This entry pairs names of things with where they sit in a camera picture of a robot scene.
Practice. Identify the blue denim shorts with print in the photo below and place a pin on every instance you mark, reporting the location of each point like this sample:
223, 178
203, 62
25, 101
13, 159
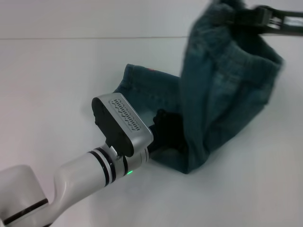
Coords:
225, 94

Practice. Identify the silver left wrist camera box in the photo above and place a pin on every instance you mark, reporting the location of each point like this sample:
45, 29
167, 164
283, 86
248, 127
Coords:
123, 123

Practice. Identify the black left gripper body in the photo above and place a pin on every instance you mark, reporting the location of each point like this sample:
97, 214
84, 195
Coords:
165, 132

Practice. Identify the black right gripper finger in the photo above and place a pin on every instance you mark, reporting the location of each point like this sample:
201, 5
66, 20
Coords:
251, 13
279, 30

